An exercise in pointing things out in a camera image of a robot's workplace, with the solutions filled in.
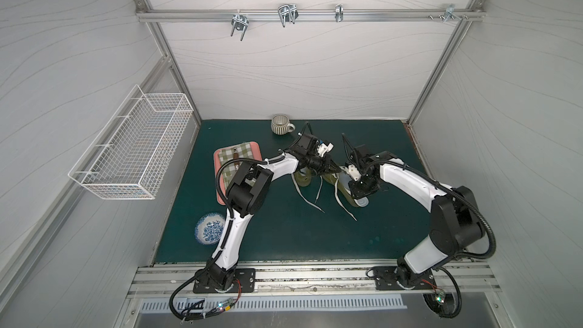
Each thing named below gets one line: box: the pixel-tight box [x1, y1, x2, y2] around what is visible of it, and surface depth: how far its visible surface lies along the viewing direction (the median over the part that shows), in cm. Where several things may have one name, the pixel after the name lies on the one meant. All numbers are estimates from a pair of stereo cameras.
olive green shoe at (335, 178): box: [321, 173, 365, 209], surface depth 92 cm
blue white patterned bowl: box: [194, 211, 225, 246], surface depth 84 cm
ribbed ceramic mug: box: [270, 113, 296, 136], surface depth 113 cm
